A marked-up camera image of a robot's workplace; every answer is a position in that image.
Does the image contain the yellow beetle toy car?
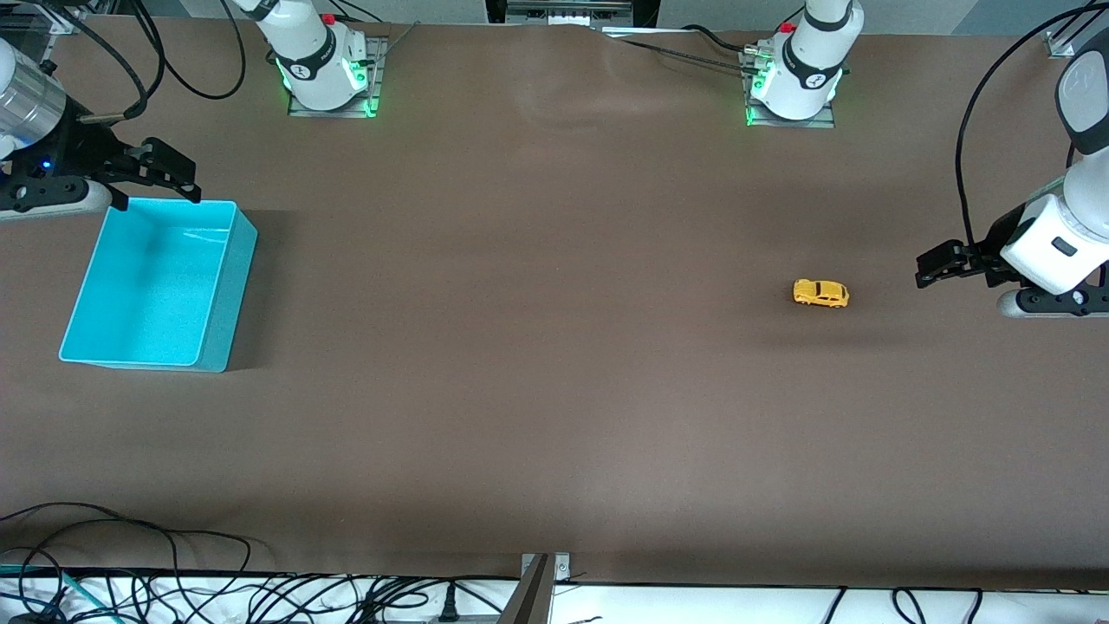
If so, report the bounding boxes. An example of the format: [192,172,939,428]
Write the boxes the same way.
[793,278,851,310]

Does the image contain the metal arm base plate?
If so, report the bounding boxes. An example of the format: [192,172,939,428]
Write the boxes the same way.
[288,36,384,119]
[743,48,838,130]

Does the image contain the grey metal post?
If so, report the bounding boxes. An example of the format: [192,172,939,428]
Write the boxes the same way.
[501,555,552,624]

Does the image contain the metal corner bracket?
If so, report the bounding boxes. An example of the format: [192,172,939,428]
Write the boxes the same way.
[520,552,572,582]

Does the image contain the aluminium frame profile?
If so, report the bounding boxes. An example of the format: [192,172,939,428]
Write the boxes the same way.
[35,0,92,36]
[1044,0,1109,60]

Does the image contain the thin black base cable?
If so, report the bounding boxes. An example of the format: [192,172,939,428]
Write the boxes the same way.
[598,28,763,77]

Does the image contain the tangled black cables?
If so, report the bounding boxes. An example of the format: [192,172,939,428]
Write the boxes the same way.
[0,542,521,624]

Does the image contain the teal cable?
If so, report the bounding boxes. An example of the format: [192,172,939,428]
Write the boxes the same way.
[0,562,92,618]

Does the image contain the long black floor cable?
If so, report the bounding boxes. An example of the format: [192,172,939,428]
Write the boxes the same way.
[0,501,254,577]

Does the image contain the brown paper table cover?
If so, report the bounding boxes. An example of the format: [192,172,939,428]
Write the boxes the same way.
[0,16,1109,590]

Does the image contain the thick black base cable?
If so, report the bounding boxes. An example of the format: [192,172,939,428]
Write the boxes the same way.
[680,23,755,53]

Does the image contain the turquoise plastic bin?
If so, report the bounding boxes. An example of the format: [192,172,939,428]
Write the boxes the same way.
[59,198,259,374]

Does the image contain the white power strip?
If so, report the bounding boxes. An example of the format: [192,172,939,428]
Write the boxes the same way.
[507,0,633,23]

